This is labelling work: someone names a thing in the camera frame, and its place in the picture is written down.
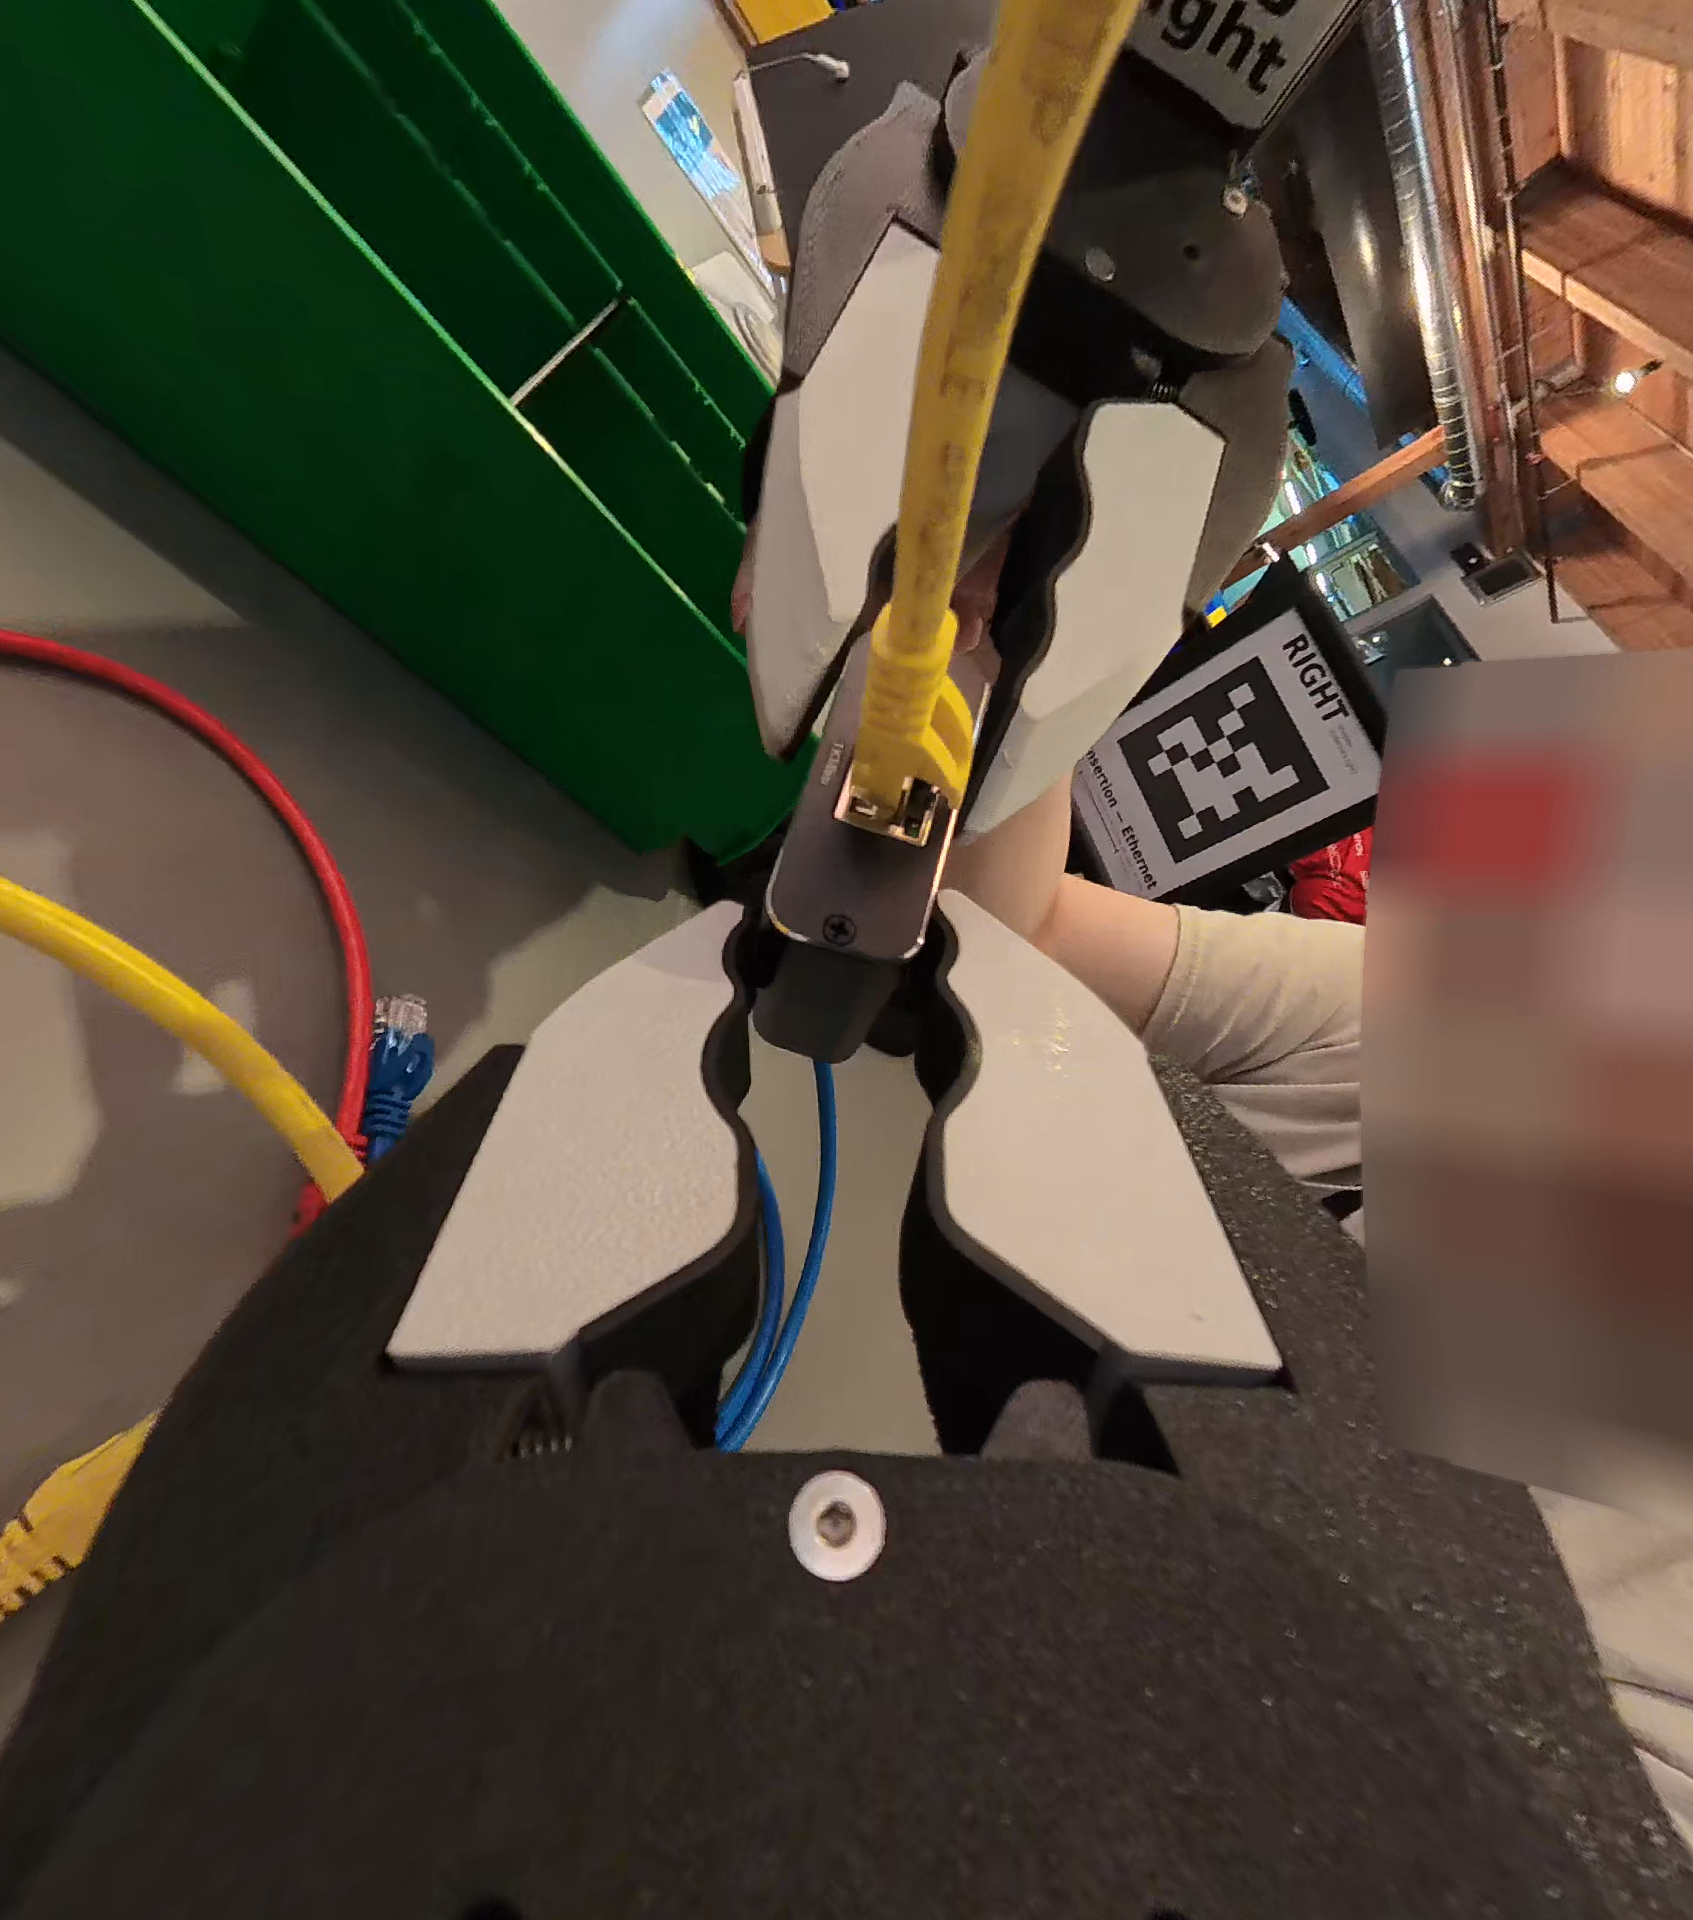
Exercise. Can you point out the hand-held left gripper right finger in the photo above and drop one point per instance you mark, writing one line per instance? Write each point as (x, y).
(1087, 1185)

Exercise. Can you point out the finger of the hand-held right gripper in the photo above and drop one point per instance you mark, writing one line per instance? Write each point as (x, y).
(823, 494)
(1131, 570)

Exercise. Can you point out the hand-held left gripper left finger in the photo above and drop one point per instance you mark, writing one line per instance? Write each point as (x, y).
(560, 1185)

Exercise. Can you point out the black ethernet splitter box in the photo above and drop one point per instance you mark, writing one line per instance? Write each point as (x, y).
(817, 1004)

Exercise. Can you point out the person's right forearm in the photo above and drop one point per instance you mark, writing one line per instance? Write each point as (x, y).
(1236, 974)

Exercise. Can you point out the black placard with printed tag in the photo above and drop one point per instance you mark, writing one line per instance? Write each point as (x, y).
(1222, 751)

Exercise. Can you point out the green plastic bin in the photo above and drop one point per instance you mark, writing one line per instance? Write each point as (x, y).
(261, 301)

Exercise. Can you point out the silver ventilation duct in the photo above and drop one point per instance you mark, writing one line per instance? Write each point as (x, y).
(1431, 224)

